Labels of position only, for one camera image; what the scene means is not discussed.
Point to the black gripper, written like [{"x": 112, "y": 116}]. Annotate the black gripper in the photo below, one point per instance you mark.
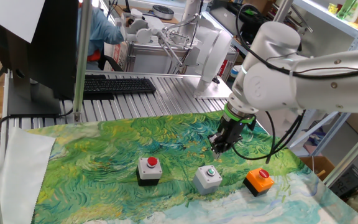
[{"x": 235, "y": 132}]

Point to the orange box red button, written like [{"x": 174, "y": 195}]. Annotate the orange box red button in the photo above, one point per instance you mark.
[{"x": 256, "y": 183}]

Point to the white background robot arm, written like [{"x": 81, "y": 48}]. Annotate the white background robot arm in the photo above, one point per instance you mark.
[{"x": 190, "y": 15}]

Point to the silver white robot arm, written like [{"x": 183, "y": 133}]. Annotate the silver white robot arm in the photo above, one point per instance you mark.
[{"x": 322, "y": 90}]

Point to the grey box green button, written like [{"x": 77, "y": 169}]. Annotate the grey box green button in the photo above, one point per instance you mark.
[{"x": 205, "y": 182}]

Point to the white black box red button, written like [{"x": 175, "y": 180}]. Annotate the white black box red button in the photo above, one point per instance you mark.
[{"x": 149, "y": 172}]

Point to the white haptic teleoperation device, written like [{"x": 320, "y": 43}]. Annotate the white haptic teleoperation device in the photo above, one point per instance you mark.
[{"x": 211, "y": 53}]

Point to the brown cardboard box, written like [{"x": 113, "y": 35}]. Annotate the brown cardboard box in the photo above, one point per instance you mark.
[{"x": 317, "y": 166}]

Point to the silver aluminium case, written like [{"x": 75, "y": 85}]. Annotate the silver aluminium case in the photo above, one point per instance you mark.
[{"x": 148, "y": 62}]

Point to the green blue painting cloth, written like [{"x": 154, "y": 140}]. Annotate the green blue painting cloth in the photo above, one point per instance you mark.
[{"x": 104, "y": 155}]

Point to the black keyboard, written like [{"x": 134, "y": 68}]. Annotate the black keyboard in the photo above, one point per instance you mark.
[{"x": 120, "y": 85}]

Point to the grey laptop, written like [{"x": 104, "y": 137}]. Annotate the grey laptop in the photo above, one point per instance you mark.
[{"x": 225, "y": 20}]

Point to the black tool case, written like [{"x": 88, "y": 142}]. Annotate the black tool case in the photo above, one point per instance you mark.
[{"x": 253, "y": 21}]

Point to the black plastic crate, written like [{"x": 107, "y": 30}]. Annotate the black plastic crate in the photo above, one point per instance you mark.
[{"x": 348, "y": 182}]

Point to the round black speaker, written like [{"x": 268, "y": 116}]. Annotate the round black speaker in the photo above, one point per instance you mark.
[{"x": 163, "y": 12}]

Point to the wooden background desk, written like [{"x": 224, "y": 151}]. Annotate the wooden background desk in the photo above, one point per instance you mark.
[{"x": 135, "y": 11}]

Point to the white metal shelf rack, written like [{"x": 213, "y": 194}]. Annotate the white metal shelf rack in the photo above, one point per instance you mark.
[{"x": 322, "y": 17}]

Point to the person in blue shirt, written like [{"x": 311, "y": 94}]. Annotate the person in blue shirt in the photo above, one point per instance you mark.
[{"x": 101, "y": 31}]

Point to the yellow small container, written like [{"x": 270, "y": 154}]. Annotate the yellow small container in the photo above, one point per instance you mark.
[{"x": 332, "y": 8}]

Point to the green transparent bottle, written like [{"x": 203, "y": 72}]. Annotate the green transparent bottle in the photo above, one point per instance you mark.
[{"x": 346, "y": 8}]

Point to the cream coloured bottle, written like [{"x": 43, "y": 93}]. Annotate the cream coloured bottle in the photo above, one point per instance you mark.
[{"x": 357, "y": 11}]

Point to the black computer monitor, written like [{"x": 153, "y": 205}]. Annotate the black computer monitor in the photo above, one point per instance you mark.
[{"x": 51, "y": 46}]

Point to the white satin cloth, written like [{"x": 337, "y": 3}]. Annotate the white satin cloth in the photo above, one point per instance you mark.
[{"x": 23, "y": 174}]

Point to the white paper sheet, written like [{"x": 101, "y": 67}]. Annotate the white paper sheet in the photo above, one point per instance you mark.
[{"x": 14, "y": 15}]

